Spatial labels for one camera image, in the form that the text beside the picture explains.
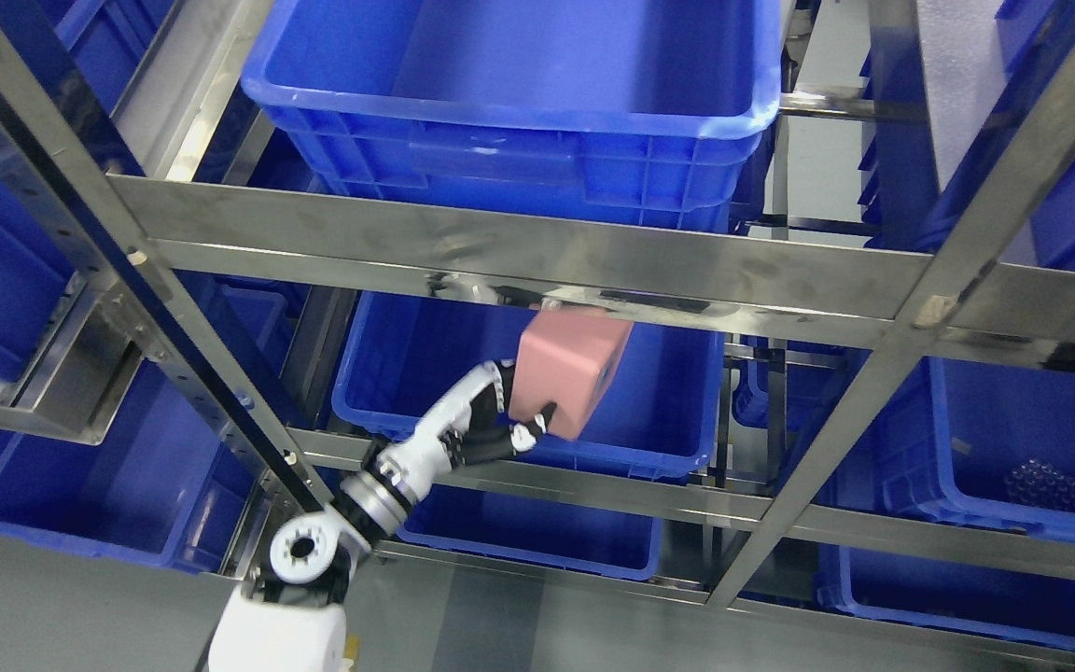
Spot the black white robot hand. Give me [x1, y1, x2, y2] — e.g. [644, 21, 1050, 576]
[364, 360, 559, 506]

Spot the pink plastic storage box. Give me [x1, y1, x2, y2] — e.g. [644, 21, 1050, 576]
[508, 309, 633, 441]

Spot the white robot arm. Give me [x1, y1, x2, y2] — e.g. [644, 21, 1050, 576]
[206, 463, 434, 671]

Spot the steel shelf rack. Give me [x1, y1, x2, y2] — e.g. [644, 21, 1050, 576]
[0, 0, 1075, 668]

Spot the blue bin middle centre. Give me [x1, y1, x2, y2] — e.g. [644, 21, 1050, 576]
[331, 292, 723, 483]

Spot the blue bin bottom centre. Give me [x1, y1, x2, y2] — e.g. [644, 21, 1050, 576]
[396, 485, 663, 581]

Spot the blue bin left large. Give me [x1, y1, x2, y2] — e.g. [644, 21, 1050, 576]
[0, 180, 256, 574]

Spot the blue bin top centre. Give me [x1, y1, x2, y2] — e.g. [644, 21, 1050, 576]
[242, 1, 782, 233]

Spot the blue bin right bottom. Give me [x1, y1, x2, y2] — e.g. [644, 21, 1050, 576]
[814, 545, 1075, 650]

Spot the blue bin right middle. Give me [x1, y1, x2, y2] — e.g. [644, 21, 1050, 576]
[819, 357, 1075, 543]

